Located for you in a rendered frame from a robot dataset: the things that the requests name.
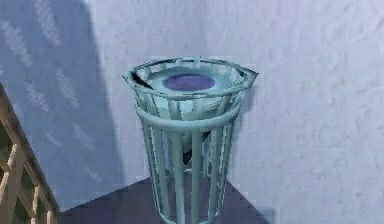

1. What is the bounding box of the beige wooden shelf unit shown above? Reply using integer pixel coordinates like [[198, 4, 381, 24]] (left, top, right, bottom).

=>
[[0, 83, 60, 224]]

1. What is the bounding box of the teal wire trash can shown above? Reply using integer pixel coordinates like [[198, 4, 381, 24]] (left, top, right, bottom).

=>
[[121, 56, 259, 224]]

